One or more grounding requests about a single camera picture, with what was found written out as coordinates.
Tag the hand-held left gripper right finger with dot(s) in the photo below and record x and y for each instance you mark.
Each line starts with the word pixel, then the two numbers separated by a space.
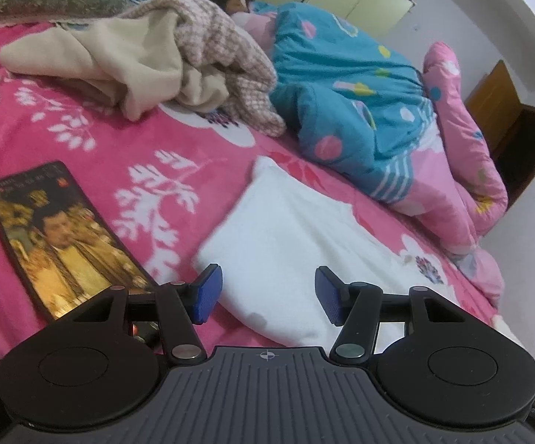
pixel 329 296

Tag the blue and pink floral quilt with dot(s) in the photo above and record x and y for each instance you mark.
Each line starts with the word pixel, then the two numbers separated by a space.
pixel 341 78

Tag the pink floral bed blanket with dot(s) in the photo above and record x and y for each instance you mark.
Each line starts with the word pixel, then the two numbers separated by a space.
pixel 110 148

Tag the white sweatshirt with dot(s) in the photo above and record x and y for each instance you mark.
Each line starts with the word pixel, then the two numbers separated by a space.
pixel 295 240

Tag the wooden door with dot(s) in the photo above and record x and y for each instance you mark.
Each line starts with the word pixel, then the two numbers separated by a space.
pixel 493 97

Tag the smartphone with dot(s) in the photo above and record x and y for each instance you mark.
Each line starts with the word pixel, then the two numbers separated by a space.
pixel 54 231

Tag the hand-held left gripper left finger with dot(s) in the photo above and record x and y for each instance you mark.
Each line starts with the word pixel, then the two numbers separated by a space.
pixel 207 293

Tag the beige garment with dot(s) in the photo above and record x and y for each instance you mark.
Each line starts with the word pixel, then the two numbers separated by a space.
pixel 110 55

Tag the pink checked blanket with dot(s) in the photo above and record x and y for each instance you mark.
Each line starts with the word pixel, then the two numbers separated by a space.
pixel 230 41

